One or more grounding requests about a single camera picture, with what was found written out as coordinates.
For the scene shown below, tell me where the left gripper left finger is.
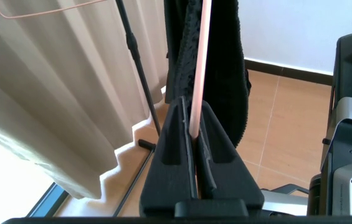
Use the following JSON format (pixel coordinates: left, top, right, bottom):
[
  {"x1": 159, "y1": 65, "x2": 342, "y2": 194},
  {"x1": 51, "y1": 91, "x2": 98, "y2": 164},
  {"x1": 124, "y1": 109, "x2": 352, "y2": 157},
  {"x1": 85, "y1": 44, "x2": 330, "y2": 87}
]
[{"x1": 139, "y1": 96, "x2": 199, "y2": 217}]

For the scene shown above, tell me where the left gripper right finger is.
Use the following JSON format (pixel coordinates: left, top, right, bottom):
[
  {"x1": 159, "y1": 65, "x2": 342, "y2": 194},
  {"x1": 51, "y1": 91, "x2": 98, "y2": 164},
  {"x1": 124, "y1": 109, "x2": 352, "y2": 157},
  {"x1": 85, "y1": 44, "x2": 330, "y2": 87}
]
[{"x1": 196, "y1": 101, "x2": 264, "y2": 217}]

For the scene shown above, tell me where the black garment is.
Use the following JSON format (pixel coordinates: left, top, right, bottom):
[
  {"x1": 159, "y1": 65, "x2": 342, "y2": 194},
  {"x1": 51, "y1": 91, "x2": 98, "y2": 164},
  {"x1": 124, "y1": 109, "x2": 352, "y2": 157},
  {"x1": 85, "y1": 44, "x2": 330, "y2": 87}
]
[{"x1": 163, "y1": 0, "x2": 252, "y2": 149}]

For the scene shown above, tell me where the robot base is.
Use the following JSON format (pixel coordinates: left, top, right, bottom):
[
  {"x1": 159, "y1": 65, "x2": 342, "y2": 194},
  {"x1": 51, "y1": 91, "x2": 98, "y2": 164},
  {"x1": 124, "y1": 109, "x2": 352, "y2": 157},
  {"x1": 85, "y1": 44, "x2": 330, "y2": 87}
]
[{"x1": 259, "y1": 23, "x2": 352, "y2": 218}]

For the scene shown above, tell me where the black clothes rack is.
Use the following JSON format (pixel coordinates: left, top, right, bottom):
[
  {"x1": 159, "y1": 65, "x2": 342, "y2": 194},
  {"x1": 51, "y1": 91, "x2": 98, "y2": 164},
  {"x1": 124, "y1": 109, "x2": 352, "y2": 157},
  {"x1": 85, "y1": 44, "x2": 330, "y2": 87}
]
[{"x1": 112, "y1": 0, "x2": 163, "y2": 218}]

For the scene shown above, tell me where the beige curtain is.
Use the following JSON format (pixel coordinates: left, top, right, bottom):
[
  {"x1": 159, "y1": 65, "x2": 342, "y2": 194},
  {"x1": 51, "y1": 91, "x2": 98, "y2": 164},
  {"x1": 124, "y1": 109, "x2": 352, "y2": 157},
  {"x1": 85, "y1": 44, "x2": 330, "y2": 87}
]
[{"x1": 0, "y1": 0, "x2": 169, "y2": 200}]

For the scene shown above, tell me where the window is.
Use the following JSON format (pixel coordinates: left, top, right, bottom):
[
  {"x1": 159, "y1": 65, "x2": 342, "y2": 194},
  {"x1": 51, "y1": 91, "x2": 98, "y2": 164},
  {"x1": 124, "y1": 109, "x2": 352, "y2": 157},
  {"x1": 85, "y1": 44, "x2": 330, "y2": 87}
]
[{"x1": 0, "y1": 130, "x2": 70, "y2": 218}]

